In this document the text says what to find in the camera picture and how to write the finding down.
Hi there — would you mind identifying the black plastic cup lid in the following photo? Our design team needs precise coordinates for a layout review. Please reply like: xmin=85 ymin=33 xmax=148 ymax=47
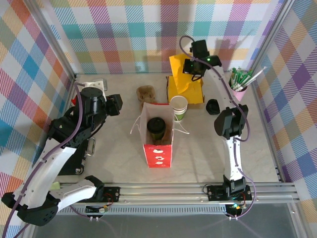
xmin=206 ymin=98 xmax=221 ymax=116
xmin=146 ymin=117 xmax=166 ymax=134

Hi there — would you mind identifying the red white paper bag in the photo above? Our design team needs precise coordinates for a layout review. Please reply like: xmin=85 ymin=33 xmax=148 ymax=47
xmin=130 ymin=102 xmax=191 ymax=169

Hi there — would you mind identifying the yellow napkin stack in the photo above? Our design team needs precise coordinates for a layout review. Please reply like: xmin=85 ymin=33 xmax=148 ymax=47
xmin=165 ymin=75 xmax=206 ymax=111

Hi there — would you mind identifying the black equipment case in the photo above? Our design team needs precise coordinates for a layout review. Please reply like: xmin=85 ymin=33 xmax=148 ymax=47
xmin=58 ymin=137 xmax=97 ymax=176

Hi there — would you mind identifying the small circuit board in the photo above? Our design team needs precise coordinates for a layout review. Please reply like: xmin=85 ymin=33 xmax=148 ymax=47
xmin=86 ymin=205 xmax=109 ymax=214
xmin=227 ymin=203 xmax=246 ymax=211

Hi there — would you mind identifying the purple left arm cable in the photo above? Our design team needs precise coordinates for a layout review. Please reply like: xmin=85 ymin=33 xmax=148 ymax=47
xmin=3 ymin=81 xmax=100 ymax=238

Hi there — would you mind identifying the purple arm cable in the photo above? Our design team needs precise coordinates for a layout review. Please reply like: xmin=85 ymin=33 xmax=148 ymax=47
xmin=179 ymin=35 xmax=257 ymax=220
xmin=3 ymin=81 xmax=100 ymax=238

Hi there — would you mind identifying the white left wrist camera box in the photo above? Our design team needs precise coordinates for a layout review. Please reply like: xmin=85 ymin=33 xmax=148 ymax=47
xmin=78 ymin=78 xmax=109 ymax=96

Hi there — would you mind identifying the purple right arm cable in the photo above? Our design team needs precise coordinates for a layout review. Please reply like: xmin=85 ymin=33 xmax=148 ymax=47
xmin=179 ymin=35 xmax=257 ymax=220

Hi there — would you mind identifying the aluminium corner post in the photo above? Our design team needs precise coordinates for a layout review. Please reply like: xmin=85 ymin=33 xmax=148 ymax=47
xmin=23 ymin=0 xmax=78 ymax=80
xmin=249 ymin=0 xmax=295 ymax=74

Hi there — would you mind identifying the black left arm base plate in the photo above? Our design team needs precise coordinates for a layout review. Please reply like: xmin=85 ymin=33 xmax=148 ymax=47
xmin=94 ymin=185 xmax=121 ymax=203

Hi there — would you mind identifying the aluminium frame rail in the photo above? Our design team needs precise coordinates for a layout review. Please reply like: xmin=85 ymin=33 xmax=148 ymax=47
xmin=27 ymin=182 xmax=300 ymax=206

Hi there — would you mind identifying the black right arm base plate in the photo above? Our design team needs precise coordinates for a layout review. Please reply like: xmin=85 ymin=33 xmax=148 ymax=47
xmin=207 ymin=184 xmax=253 ymax=201

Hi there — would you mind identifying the slotted grey cable duct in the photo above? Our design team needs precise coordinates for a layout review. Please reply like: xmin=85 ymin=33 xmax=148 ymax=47
xmin=56 ymin=207 xmax=228 ymax=216

